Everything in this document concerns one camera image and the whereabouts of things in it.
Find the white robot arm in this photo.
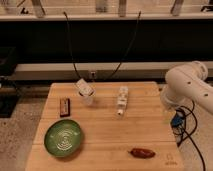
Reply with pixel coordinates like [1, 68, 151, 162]
[160, 61, 213, 115]

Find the clear plastic cup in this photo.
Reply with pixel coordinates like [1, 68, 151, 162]
[79, 93, 94, 106]

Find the dark brown rectangular block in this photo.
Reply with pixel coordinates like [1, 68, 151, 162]
[60, 98, 70, 117]

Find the green plate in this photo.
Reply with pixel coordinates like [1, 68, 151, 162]
[44, 119, 83, 158]

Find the blue connector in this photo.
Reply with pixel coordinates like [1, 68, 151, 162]
[170, 110, 184, 127]

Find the wall power outlet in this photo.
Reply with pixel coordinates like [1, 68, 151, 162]
[89, 70, 97, 80]

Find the black hanging cable right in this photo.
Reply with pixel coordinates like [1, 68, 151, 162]
[105, 10, 142, 81]

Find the black hanging cable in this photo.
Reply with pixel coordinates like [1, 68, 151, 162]
[63, 11, 82, 81]
[105, 10, 142, 81]

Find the black hanging cable left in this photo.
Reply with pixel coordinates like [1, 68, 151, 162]
[63, 11, 82, 81]

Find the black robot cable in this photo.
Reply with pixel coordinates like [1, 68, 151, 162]
[172, 99, 208, 171]

